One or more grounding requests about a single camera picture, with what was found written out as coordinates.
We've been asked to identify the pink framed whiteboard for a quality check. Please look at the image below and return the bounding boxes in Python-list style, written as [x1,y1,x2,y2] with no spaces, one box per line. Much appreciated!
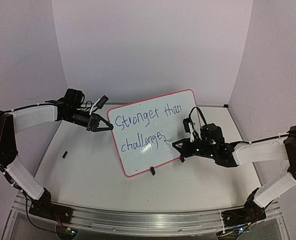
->
[107,89,201,177]

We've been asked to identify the left base black cable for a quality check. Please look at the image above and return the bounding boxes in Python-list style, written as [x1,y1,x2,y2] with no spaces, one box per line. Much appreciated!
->
[25,199,75,236]

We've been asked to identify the black marker cap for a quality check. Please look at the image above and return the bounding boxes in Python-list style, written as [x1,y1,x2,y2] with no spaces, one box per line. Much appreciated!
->
[62,151,68,159]

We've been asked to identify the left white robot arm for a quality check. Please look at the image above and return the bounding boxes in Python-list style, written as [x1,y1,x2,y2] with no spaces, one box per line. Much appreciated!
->
[0,88,113,223]

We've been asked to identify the left black board clip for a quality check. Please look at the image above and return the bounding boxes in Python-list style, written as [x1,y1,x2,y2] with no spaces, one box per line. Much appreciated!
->
[149,166,156,176]

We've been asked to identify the right base black cable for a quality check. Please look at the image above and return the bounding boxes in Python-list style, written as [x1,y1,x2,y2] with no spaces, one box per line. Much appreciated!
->
[219,209,259,236]

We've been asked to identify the base black cable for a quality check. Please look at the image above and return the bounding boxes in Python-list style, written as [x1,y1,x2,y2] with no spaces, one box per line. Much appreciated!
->
[25,199,75,236]
[219,209,259,236]

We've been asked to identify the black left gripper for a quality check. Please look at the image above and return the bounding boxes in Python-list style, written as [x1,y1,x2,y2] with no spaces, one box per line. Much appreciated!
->
[65,108,114,132]

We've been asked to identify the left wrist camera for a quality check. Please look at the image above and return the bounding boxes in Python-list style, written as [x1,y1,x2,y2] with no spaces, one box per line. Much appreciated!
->
[89,95,109,115]

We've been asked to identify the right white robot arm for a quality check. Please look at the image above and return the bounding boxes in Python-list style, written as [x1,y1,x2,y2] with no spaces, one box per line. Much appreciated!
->
[172,122,296,227]

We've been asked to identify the aluminium front rail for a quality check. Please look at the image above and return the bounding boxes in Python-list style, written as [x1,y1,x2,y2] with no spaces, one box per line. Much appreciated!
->
[1,194,290,240]

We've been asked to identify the right camera black cable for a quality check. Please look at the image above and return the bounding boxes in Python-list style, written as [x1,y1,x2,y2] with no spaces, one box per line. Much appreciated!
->
[188,106,209,126]

